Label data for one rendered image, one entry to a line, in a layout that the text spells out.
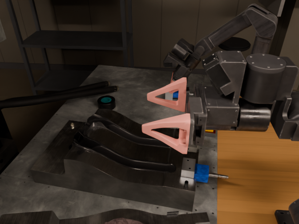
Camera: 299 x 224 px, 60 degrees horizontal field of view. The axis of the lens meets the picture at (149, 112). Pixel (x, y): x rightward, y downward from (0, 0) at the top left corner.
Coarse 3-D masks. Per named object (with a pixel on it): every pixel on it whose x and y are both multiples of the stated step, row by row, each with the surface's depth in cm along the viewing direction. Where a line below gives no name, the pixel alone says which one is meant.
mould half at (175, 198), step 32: (64, 128) 96; (96, 128) 84; (128, 128) 89; (160, 128) 92; (64, 160) 73; (96, 160) 74; (160, 160) 79; (96, 192) 79; (128, 192) 75; (160, 192) 72; (192, 192) 69
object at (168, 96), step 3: (165, 93) 121; (168, 93) 121; (174, 93) 121; (177, 93) 121; (192, 93) 122; (165, 96) 122; (168, 96) 122; (171, 96) 122; (174, 96) 122; (177, 96) 122; (165, 99) 123; (168, 99) 123; (171, 99) 123
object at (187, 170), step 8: (184, 160) 74; (192, 160) 74; (184, 168) 72; (192, 168) 72; (200, 168) 74; (208, 168) 74; (184, 176) 73; (192, 176) 72; (200, 176) 72; (208, 176) 71; (216, 176) 73; (224, 176) 72
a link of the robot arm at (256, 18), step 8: (248, 8) 90; (256, 8) 95; (240, 16) 93; (248, 16) 90; (256, 16) 89; (264, 16) 88; (224, 24) 99; (232, 24) 96; (240, 24) 95; (248, 24) 93; (256, 24) 91; (264, 24) 89; (272, 24) 88; (216, 32) 100; (224, 32) 99; (232, 32) 98; (264, 32) 91; (272, 32) 90; (200, 40) 106; (208, 40) 102; (216, 40) 101; (224, 40) 101; (208, 48) 104
